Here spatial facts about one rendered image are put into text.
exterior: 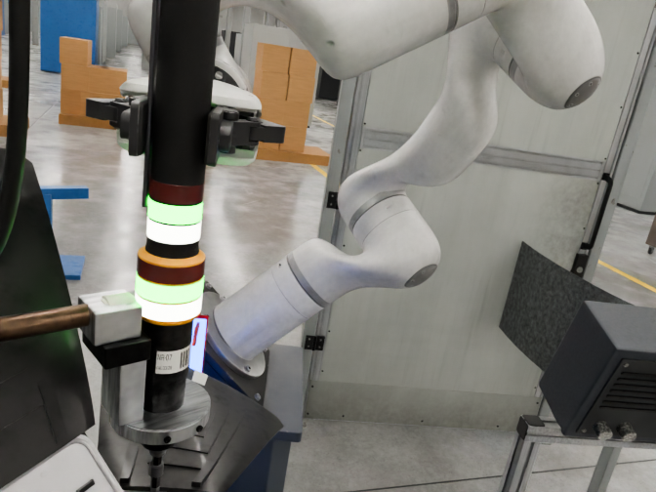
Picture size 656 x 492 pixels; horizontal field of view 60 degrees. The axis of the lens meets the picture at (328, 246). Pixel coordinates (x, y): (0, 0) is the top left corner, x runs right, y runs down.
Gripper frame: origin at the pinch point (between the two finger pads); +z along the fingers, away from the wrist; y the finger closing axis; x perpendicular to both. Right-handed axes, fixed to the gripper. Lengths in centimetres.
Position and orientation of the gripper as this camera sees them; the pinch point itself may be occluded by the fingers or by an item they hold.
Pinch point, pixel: (178, 131)
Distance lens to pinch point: 37.2
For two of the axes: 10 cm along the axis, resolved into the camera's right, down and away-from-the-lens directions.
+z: 1.1, 3.2, -9.4
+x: 1.5, -9.4, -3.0
